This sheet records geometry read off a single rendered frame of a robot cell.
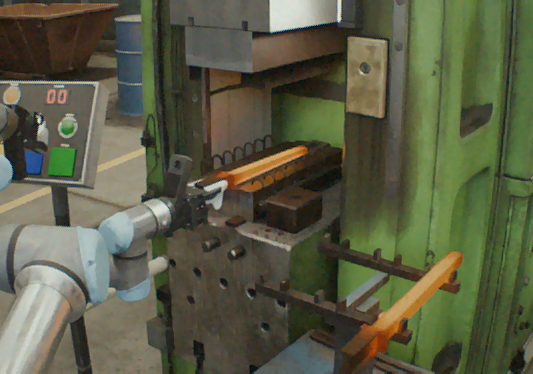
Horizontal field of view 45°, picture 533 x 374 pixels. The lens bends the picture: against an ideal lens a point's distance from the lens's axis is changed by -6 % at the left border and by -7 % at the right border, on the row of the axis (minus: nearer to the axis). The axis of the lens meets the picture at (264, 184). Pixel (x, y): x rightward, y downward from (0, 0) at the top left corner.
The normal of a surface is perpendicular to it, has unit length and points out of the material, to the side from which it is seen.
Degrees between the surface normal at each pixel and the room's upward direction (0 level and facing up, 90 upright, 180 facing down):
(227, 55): 90
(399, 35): 90
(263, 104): 90
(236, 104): 90
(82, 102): 60
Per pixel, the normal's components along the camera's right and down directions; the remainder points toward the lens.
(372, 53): -0.59, 0.28
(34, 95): -0.18, -0.18
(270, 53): 0.80, 0.21
